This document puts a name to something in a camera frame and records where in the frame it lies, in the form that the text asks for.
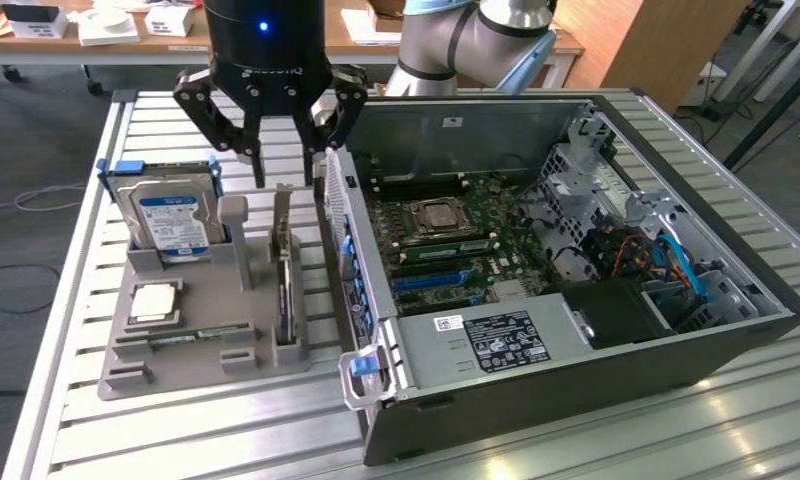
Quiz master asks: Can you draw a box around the blue wire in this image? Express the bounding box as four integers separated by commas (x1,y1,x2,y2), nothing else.
656,232,719,304

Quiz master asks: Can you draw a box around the small white labelled box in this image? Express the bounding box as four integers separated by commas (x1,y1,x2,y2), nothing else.
143,4,197,37

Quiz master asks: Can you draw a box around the blue case latch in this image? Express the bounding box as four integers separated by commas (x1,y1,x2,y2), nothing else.
348,355,380,379

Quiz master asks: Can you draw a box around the silver metal disk bay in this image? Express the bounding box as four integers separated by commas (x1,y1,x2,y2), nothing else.
643,264,765,335

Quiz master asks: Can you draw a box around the grey plastic parts rack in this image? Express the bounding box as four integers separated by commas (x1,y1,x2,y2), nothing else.
97,194,313,401

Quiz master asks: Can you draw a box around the CPU socket with metal frame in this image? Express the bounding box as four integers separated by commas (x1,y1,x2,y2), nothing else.
402,198,474,240

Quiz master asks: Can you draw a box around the perforated metal drive cage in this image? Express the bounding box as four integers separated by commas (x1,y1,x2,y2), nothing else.
537,142,645,251

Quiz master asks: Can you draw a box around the white floor device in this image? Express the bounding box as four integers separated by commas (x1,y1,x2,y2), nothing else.
679,62,728,109

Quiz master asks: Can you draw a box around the hard disk in blue caddy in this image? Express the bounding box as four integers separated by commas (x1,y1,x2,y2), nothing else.
95,155,232,264

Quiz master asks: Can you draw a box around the black fan shroud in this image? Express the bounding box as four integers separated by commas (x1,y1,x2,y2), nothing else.
562,279,675,350

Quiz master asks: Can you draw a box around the black floor cable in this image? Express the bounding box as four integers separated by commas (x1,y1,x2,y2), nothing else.
0,264,61,316

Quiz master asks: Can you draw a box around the black slanted pole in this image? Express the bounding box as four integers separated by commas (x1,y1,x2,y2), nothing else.
723,54,800,169

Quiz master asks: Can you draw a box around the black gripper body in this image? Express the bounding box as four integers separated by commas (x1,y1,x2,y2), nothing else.
202,0,333,120

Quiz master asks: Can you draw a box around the white paper stack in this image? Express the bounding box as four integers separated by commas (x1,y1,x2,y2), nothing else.
340,8,405,47

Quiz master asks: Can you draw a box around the white round dish on box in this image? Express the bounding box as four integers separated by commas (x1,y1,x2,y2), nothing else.
75,7,139,47

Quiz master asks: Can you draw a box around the white floor cable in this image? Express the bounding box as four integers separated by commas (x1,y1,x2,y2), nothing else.
0,182,87,211

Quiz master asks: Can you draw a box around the wooden desk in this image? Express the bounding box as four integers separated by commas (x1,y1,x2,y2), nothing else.
0,0,586,94

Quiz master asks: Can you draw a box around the orange wire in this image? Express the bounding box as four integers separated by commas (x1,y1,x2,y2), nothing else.
609,234,648,279

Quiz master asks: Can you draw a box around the green motherboard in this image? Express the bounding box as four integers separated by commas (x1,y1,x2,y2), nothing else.
362,172,568,316

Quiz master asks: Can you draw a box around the white box with black print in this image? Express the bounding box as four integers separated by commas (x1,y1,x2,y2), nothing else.
9,5,67,39

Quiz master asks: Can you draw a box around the green black graphics card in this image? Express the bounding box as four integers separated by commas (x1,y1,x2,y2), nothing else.
268,182,304,347

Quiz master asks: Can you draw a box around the wooden cabinet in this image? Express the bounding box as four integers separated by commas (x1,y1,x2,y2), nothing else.
562,0,753,115

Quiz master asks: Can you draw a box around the black open PC case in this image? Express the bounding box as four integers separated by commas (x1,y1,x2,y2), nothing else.
309,88,800,467

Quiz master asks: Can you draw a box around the silver CPU chip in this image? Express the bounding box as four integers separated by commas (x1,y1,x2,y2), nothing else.
126,282,182,326

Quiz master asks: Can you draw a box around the black RAM slot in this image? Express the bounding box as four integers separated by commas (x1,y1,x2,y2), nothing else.
370,175,465,191
372,185,469,202

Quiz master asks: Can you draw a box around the grey power supply unit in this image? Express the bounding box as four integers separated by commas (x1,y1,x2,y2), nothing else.
392,293,598,389

